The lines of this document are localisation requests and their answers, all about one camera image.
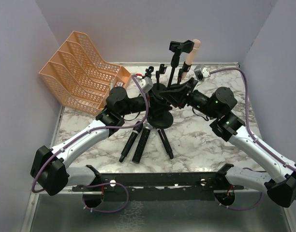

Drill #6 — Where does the black round base stand rear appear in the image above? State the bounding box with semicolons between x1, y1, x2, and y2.
151;63;169;97

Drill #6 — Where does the orange plastic file organizer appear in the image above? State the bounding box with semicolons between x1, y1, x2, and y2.
39;31;132;116

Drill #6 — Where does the small black tripod stand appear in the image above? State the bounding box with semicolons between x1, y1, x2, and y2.
144;66;154;78

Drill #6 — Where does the beige pink microphone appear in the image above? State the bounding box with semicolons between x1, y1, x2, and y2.
181;39;201;80

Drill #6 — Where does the small red white box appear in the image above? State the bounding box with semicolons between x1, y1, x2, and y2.
115;81;124;87

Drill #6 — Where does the silver mesh head black microphone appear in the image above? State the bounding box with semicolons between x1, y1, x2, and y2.
132;123;153;164

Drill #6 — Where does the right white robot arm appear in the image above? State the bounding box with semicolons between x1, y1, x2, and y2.
160;78;296;208

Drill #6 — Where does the black microphone with white ring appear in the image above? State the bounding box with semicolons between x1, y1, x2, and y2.
157;129;174;159

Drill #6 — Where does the purple cable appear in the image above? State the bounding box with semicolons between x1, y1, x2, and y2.
206;67;296;210
31;73;151;214

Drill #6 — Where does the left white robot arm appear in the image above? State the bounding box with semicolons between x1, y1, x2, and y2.
30;84;173;196

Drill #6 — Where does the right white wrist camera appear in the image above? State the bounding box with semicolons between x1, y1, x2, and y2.
194;65;210;81

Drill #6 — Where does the black stand with round base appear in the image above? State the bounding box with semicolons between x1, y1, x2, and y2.
168;61;191;86

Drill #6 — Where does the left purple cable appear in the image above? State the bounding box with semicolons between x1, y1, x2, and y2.
31;73;151;214

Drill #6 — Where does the black mounting rail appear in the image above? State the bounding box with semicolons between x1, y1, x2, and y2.
72;169;238;201

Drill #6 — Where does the black microphone at far left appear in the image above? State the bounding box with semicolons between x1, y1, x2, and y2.
119;123;143;162

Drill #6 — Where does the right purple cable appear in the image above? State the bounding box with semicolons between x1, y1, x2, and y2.
206;67;296;210

